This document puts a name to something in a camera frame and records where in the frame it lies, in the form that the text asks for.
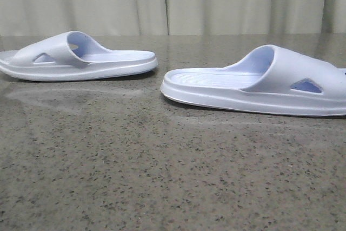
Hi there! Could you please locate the beige background curtain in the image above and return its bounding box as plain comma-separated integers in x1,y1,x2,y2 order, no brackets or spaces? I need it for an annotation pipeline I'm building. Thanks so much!
1,0,345,36

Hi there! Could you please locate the light blue slipper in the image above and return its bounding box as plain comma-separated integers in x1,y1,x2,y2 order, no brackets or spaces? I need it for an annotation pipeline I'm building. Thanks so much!
1,31,158,81
161,45,345,116

